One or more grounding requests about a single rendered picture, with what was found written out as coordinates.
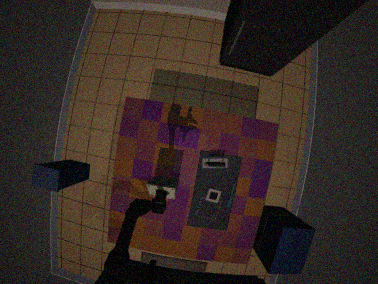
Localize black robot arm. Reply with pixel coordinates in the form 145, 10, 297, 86
104, 189, 167, 284

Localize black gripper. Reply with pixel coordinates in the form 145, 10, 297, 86
127, 260, 171, 284

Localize dark grey mat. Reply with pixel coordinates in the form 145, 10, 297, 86
187, 151, 242, 231

